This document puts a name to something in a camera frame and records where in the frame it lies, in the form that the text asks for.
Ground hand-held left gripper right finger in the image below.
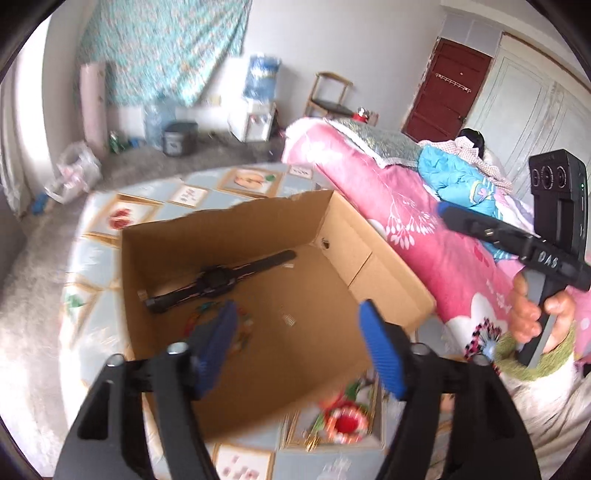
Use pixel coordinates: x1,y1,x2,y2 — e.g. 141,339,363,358
359,299,543,480

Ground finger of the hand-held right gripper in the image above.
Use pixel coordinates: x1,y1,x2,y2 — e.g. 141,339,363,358
438,203,532,261

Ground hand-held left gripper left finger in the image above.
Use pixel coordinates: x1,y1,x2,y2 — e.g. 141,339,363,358
53,300,238,480

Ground multicoloured bead bracelet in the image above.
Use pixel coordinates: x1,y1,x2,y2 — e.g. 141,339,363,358
185,300,254,356

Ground purple black smartwatch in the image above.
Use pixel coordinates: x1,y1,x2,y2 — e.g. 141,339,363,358
145,250,297,315

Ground pink bead bracelet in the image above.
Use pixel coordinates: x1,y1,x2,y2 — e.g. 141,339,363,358
307,381,372,450

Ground brown cardboard box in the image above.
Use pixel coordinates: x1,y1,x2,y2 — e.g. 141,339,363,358
119,189,437,441

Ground person's right hand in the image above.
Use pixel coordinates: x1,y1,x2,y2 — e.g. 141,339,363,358
508,276,575,347

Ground blue padded jacket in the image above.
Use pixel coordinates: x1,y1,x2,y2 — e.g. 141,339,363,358
418,145,509,264

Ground pink floral blanket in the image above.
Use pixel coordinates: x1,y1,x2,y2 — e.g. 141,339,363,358
281,116,591,370

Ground black round object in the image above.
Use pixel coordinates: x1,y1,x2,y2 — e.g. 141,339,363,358
457,128,485,158

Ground white wardrobe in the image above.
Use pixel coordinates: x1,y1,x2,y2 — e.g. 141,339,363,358
462,32,591,204

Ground silver glitter cloth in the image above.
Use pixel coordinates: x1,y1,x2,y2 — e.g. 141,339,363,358
330,116,432,168

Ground dark red door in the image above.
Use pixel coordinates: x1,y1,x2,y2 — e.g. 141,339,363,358
402,38,494,143

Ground wooden chair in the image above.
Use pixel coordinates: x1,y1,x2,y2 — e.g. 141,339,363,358
303,71,355,121

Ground grey rice cooker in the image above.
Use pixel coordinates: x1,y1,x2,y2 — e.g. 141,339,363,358
163,121,199,158

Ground white plastic bag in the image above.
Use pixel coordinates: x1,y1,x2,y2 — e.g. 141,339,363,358
45,141,103,204

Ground white water dispenser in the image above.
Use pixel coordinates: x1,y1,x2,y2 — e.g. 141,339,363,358
229,99,277,143

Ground clear water jug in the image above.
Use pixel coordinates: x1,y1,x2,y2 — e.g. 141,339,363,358
142,102,178,149

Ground pink rolled mat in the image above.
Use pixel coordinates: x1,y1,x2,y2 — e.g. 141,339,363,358
79,62,108,148

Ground teal floral hanging cloth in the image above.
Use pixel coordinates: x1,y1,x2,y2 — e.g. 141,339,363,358
76,0,254,108

